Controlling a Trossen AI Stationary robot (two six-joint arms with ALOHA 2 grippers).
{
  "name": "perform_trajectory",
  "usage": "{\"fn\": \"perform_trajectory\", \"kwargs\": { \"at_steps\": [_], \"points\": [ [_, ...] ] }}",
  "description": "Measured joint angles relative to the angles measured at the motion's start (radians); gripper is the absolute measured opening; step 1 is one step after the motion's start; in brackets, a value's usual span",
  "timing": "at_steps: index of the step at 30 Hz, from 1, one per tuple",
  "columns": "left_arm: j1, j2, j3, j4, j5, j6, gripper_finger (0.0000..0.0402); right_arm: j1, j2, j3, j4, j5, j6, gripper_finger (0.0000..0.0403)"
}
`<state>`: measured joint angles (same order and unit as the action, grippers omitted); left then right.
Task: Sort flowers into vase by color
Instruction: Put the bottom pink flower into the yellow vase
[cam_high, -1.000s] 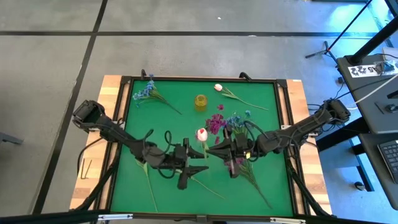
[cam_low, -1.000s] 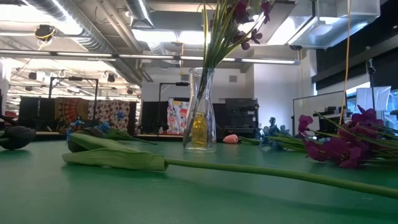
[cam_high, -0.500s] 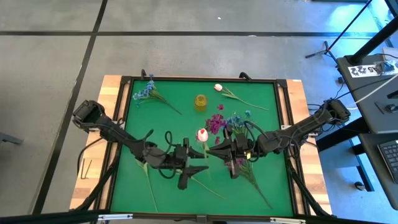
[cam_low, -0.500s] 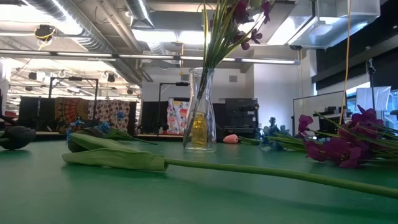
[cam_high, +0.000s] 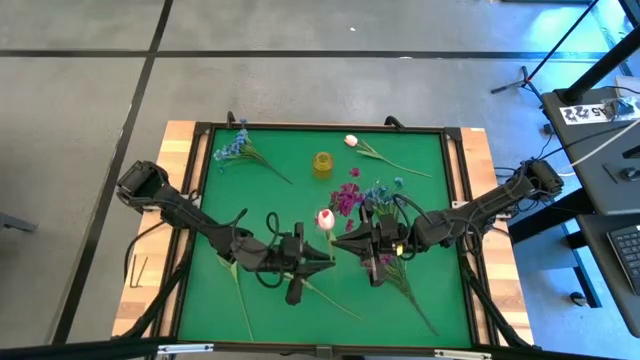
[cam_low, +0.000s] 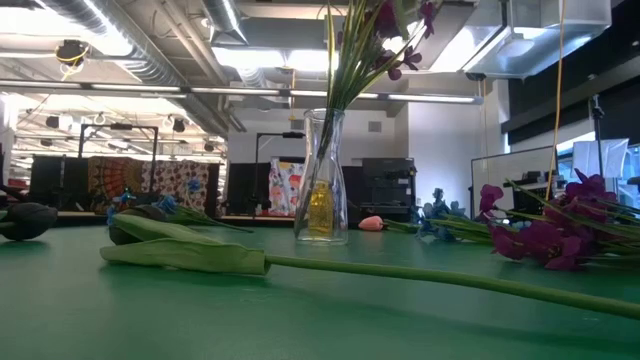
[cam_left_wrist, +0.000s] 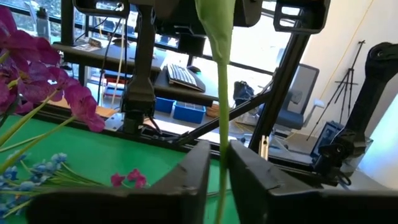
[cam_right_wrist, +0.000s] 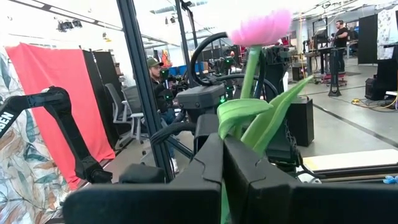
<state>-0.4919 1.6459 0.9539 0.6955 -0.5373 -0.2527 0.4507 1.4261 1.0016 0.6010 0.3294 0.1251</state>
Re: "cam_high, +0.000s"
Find yellow glass vase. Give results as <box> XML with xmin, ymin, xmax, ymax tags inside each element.
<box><xmin>312</xmin><ymin>151</ymin><xmax>335</xmax><ymax>180</ymax></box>

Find black desk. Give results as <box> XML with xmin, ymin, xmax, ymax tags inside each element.
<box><xmin>541</xmin><ymin>87</ymin><xmax>640</xmax><ymax>216</ymax></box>

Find black horizontal beam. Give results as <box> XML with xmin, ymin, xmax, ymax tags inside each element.
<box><xmin>0</xmin><ymin>337</ymin><xmax>640</xmax><ymax>360</ymax></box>

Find white printed label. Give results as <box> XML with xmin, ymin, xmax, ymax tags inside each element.
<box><xmin>558</xmin><ymin>103</ymin><xmax>616</xmax><ymax>126</ymax></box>

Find grey furniture foot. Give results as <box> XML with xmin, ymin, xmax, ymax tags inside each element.
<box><xmin>0</xmin><ymin>212</ymin><xmax>39</xmax><ymax>234</ymax></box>

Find white cable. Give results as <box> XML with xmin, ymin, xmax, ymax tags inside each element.
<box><xmin>557</xmin><ymin>117</ymin><xmax>640</xmax><ymax>179</ymax></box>

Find thick black pole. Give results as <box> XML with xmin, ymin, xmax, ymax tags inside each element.
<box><xmin>564</xmin><ymin>24</ymin><xmax>640</xmax><ymax>104</ymax></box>

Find dark desk with keyboard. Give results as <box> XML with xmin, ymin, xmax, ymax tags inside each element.
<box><xmin>577</xmin><ymin>212</ymin><xmax>640</xmax><ymax>339</ymax></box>

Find aluminium bracket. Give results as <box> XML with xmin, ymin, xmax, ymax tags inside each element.
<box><xmin>157</xmin><ymin>342</ymin><xmax>215</xmax><ymax>356</ymax></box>
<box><xmin>433</xmin><ymin>348</ymin><xmax>494</xmax><ymax>360</ymax></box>

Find thin metal hex keys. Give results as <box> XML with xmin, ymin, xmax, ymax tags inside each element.
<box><xmin>128</xmin><ymin>253</ymin><xmax>149</xmax><ymax>290</ymax></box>

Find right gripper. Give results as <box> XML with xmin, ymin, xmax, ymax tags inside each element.
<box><xmin>332</xmin><ymin>200</ymin><xmax>409</xmax><ymax>288</ymax></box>

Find black tripod stand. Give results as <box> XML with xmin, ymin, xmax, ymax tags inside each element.
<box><xmin>490</xmin><ymin>0</ymin><xmax>601</xmax><ymax>109</ymax></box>

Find magenta artificial flower bunch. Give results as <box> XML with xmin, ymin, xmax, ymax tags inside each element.
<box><xmin>377</xmin><ymin>252</ymin><xmax>441</xmax><ymax>337</ymax></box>
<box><xmin>313</xmin><ymin>167</ymin><xmax>366</xmax><ymax>234</ymax></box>

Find green table mat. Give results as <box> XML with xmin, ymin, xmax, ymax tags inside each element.
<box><xmin>177</xmin><ymin>128</ymin><xmax>474</xmax><ymax>349</ymax></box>

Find blue artificial flower bunch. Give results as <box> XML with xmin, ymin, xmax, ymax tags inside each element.
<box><xmin>213</xmin><ymin>117</ymin><xmax>294</xmax><ymax>185</ymax></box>
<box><xmin>362</xmin><ymin>176</ymin><xmax>407</xmax><ymax>221</ymax></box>

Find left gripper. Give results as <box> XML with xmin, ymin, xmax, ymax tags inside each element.
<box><xmin>272</xmin><ymin>222</ymin><xmax>335</xmax><ymax>306</ymax></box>

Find black table frame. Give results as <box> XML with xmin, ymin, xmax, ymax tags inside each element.
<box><xmin>167</xmin><ymin>121</ymin><xmax>484</xmax><ymax>354</ymax></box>

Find clear glass vase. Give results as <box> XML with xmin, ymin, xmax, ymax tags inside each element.
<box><xmin>314</xmin><ymin>206</ymin><xmax>335</xmax><ymax>237</ymax></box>

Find black keyboard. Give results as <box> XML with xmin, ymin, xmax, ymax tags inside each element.
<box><xmin>606</xmin><ymin>223</ymin><xmax>640</xmax><ymax>296</ymax></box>

